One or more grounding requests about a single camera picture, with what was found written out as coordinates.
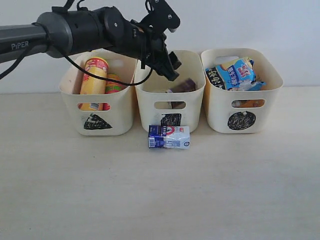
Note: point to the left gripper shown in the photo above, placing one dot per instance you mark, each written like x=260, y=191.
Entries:
x=141, y=43

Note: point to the purple juice carton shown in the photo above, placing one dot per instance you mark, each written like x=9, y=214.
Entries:
x=187, y=86

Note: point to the pink chips can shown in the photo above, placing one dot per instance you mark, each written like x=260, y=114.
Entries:
x=112, y=87

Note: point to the blue instant noodle bag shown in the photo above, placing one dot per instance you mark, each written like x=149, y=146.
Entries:
x=235, y=75

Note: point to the orange instant noodle bag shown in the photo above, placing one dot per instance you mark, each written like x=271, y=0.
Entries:
x=248, y=103

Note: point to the yellow chips can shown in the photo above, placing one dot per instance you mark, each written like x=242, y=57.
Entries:
x=94, y=86

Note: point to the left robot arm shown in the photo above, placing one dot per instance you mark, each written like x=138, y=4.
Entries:
x=61, y=33

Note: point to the middle cream plastic bin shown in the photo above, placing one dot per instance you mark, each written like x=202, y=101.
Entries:
x=157, y=107

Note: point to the cream plastic bin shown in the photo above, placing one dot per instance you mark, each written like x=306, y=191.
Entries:
x=114, y=122
x=224, y=118
x=157, y=107

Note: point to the blue white milk carton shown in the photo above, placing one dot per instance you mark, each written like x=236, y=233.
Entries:
x=169, y=137

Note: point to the right cream plastic bin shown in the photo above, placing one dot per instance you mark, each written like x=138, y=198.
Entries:
x=224, y=118

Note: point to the left cream plastic bin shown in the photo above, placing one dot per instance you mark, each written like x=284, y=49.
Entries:
x=114, y=122

